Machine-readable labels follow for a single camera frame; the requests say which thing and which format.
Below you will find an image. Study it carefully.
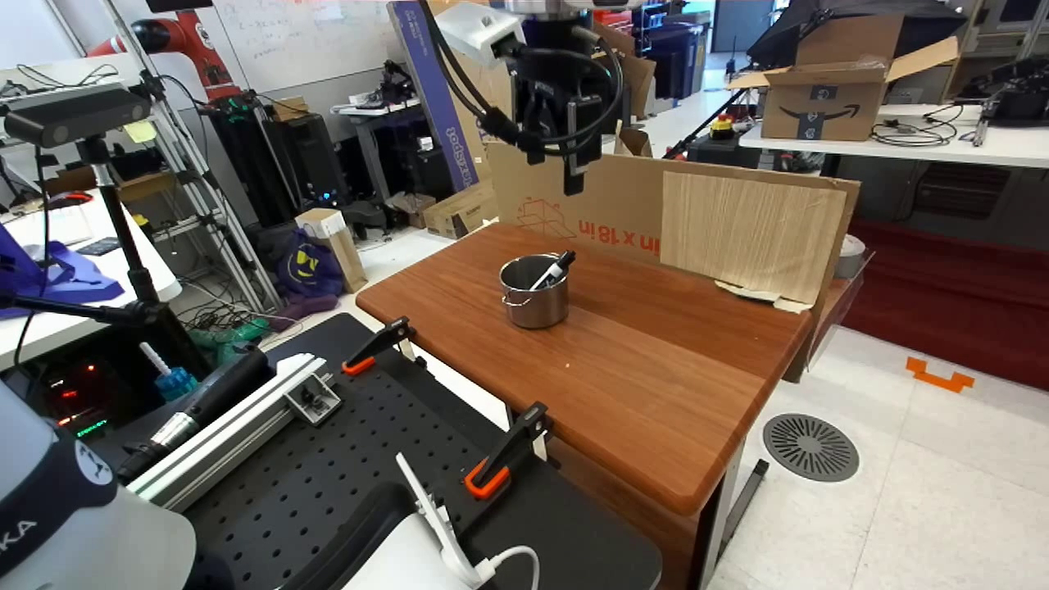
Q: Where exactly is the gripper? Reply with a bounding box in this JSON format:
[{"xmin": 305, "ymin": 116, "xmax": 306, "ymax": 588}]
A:
[{"xmin": 512, "ymin": 16, "xmax": 612, "ymax": 197}]

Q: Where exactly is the black and white marker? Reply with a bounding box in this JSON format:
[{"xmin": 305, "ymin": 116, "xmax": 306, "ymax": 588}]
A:
[{"xmin": 529, "ymin": 250, "xmax": 577, "ymax": 292}]

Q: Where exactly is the grey desk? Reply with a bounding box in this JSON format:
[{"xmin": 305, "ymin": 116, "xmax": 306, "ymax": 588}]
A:
[{"xmin": 331, "ymin": 97, "xmax": 429, "ymax": 202}]

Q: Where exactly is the cardboard backdrop panel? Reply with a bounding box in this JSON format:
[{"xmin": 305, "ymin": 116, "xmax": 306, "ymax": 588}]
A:
[{"xmin": 485, "ymin": 141, "xmax": 862, "ymax": 314}]

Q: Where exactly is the blue bin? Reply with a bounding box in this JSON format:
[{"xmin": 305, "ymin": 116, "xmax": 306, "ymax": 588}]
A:
[{"xmin": 643, "ymin": 20, "xmax": 706, "ymax": 104}]

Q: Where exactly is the long blue box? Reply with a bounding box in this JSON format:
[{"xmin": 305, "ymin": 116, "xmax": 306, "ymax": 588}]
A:
[{"xmin": 387, "ymin": 0, "xmax": 481, "ymax": 194}]

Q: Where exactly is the flat cardboard box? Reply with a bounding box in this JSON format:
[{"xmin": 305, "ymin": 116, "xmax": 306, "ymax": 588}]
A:
[{"xmin": 422, "ymin": 180, "xmax": 499, "ymax": 240}]

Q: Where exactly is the small metal pot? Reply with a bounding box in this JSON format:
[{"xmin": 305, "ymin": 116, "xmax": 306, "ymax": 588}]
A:
[{"xmin": 499, "ymin": 254, "xmax": 571, "ymax": 330}]

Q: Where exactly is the wood pattern paper sheet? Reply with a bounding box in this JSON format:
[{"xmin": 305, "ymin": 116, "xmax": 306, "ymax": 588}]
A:
[{"xmin": 660, "ymin": 170, "xmax": 849, "ymax": 306}]

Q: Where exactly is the tall small cardboard box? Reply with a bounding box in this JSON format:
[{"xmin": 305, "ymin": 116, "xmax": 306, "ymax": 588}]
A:
[{"xmin": 295, "ymin": 208, "xmax": 370, "ymax": 294}]

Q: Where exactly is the torn paper scrap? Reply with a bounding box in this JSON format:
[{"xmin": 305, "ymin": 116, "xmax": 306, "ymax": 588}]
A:
[{"xmin": 714, "ymin": 279, "xmax": 814, "ymax": 315}]

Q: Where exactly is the open cardboard box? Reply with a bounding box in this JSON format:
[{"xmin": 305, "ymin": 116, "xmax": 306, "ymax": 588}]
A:
[{"xmin": 728, "ymin": 15, "xmax": 961, "ymax": 143}]

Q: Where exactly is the black computer tower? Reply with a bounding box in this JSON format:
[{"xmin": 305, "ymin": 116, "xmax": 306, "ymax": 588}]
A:
[{"xmin": 209, "ymin": 111, "xmax": 350, "ymax": 228}]

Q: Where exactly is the whiteboard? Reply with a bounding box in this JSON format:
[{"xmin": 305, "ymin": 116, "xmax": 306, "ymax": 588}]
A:
[{"xmin": 213, "ymin": 0, "xmax": 404, "ymax": 73}]

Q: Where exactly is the black and orange clamp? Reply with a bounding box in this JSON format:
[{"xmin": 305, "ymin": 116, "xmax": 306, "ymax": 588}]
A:
[
  {"xmin": 342, "ymin": 317, "xmax": 419, "ymax": 378},
  {"xmin": 464, "ymin": 402, "xmax": 552, "ymax": 501}
]

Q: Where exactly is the purple bag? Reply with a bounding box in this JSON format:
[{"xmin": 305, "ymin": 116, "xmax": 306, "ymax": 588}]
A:
[{"xmin": 275, "ymin": 229, "xmax": 346, "ymax": 301}]

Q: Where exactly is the roll of grey tape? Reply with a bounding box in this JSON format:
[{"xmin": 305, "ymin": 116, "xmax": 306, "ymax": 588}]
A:
[{"xmin": 833, "ymin": 234, "xmax": 868, "ymax": 280}]

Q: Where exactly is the round floor drain grate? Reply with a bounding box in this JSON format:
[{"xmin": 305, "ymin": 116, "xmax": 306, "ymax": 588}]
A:
[{"xmin": 762, "ymin": 413, "xmax": 861, "ymax": 483}]

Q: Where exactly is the white clip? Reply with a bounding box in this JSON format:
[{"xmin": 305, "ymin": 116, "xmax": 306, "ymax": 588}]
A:
[{"xmin": 395, "ymin": 452, "xmax": 480, "ymax": 587}]

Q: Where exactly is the red carpet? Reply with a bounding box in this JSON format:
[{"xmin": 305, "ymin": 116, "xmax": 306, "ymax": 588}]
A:
[{"xmin": 842, "ymin": 217, "xmax": 1049, "ymax": 392}]

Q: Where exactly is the black and silver cylinder tool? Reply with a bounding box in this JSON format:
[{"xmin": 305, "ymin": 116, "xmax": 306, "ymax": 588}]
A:
[{"xmin": 115, "ymin": 348, "xmax": 273, "ymax": 484}]

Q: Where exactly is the white side table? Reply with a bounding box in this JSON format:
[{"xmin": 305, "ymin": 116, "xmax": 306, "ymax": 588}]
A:
[{"xmin": 0, "ymin": 188, "xmax": 184, "ymax": 371}]

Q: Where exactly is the purple cloth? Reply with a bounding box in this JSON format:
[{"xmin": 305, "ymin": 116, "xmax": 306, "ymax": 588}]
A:
[{"xmin": 0, "ymin": 225, "xmax": 126, "ymax": 321}]

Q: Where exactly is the black computer with lights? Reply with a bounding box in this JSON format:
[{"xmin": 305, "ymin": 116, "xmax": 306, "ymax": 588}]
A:
[{"xmin": 0, "ymin": 328, "xmax": 177, "ymax": 447}]

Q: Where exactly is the coil of black cable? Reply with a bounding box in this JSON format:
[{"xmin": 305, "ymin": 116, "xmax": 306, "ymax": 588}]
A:
[{"xmin": 870, "ymin": 102, "xmax": 965, "ymax": 149}]

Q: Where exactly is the aluminium frame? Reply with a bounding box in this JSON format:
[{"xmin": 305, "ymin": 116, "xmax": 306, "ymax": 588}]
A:
[{"xmin": 102, "ymin": 0, "xmax": 284, "ymax": 314}]

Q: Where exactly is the white cable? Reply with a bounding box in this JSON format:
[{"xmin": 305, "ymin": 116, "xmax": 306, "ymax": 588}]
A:
[{"xmin": 474, "ymin": 545, "xmax": 543, "ymax": 590}]

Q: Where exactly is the aluminium rail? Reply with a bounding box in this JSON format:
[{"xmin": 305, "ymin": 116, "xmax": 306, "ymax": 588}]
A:
[{"xmin": 127, "ymin": 352, "xmax": 342, "ymax": 513}]

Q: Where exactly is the camera on mount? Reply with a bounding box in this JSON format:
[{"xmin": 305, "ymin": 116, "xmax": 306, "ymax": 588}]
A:
[{"xmin": 0, "ymin": 82, "xmax": 169, "ymax": 329}]

